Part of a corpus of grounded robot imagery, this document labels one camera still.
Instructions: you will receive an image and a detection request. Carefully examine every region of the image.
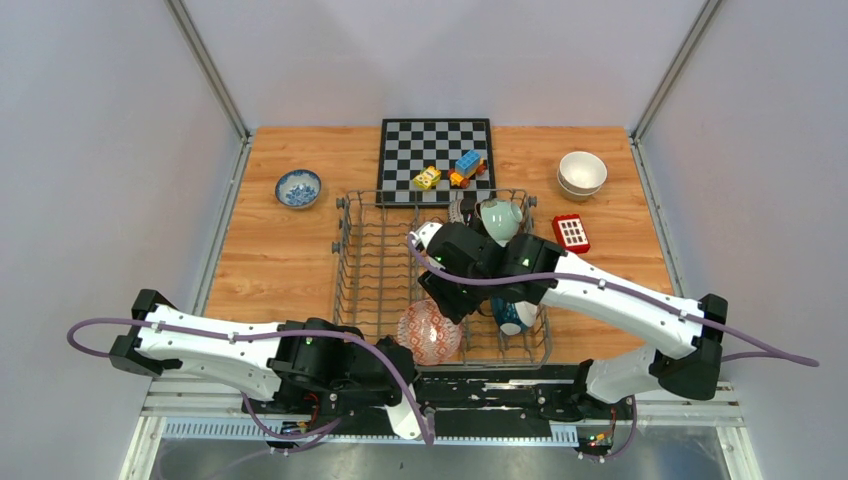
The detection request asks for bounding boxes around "blue zigzag bowl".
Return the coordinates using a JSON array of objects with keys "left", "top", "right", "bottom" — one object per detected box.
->
[{"left": 395, "top": 299, "right": 464, "bottom": 366}]

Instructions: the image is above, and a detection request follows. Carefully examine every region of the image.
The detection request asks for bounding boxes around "beige floral bowl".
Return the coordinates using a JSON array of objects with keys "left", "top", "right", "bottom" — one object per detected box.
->
[{"left": 557, "top": 177, "right": 601, "bottom": 203}]

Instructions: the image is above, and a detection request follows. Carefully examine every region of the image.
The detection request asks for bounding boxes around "blue floral white bowl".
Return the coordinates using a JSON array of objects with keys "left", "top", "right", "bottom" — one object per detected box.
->
[{"left": 275, "top": 169, "right": 322, "bottom": 209}]

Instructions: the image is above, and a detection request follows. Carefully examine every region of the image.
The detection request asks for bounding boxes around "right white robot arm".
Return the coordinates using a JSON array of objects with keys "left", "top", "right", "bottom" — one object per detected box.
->
[{"left": 407, "top": 222, "right": 727, "bottom": 418}]

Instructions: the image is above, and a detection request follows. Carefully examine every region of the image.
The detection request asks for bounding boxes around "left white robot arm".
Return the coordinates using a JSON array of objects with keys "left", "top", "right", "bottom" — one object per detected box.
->
[{"left": 107, "top": 289, "right": 433, "bottom": 440}]

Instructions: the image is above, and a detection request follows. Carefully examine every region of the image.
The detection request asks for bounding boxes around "black patterned bowl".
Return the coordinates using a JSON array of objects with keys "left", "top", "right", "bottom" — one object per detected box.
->
[{"left": 448, "top": 198, "right": 482, "bottom": 231}]

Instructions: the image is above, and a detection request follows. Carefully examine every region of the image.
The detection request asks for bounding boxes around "mint green bowl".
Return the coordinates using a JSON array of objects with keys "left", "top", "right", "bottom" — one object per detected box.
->
[{"left": 478, "top": 198, "right": 524, "bottom": 245}]

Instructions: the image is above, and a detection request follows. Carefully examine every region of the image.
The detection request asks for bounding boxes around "yellow toy car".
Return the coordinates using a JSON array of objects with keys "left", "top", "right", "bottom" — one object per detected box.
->
[{"left": 412, "top": 166, "right": 442, "bottom": 190}]

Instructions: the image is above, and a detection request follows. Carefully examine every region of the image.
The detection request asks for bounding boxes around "blue orange toy truck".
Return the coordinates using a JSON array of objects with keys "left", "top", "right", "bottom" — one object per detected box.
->
[{"left": 449, "top": 150, "right": 487, "bottom": 189}]

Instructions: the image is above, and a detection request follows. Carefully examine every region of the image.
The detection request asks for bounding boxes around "teal white dotted bowl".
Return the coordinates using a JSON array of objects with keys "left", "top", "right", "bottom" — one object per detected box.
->
[{"left": 490, "top": 297, "right": 538, "bottom": 336}]

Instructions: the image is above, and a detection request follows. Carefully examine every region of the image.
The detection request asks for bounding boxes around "black white checkerboard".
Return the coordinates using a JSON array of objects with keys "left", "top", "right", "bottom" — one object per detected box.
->
[{"left": 376, "top": 118, "right": 496, "bottom": 208}]

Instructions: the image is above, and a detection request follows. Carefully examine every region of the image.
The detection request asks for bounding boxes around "red toy block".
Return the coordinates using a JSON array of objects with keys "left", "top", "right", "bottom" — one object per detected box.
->
[{"left": 551, "top": 214, "right": 591, "bottom": 254}]

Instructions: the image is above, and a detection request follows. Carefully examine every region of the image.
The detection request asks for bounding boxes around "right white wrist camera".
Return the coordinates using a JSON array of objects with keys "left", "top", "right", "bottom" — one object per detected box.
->
[{"left": 409, "top": 221, "right": 444, "bottom": 255}]

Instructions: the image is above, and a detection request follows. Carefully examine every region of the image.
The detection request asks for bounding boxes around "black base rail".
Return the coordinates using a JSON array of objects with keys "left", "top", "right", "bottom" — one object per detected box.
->
[{"left": 241, "top": 364, "right": 635, "bottom": 450}]

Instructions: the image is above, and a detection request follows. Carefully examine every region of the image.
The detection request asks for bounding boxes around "grey wire dish rack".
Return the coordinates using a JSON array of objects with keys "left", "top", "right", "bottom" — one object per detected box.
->
[{"left": 332, "top": 190, "right": 553, "bottom": 368}]

